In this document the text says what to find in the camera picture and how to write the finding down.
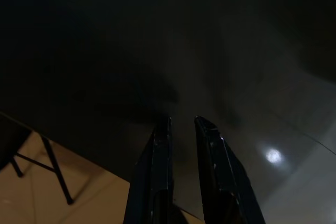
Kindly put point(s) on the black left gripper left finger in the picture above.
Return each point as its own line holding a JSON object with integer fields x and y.
{"x": 155, "y": 182}

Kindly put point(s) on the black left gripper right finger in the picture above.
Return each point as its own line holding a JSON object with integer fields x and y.
{"x": 223, "y": 182}

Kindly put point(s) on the black metal folding legs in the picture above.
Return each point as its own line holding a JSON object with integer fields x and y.
{"x": 56, "y": 170}

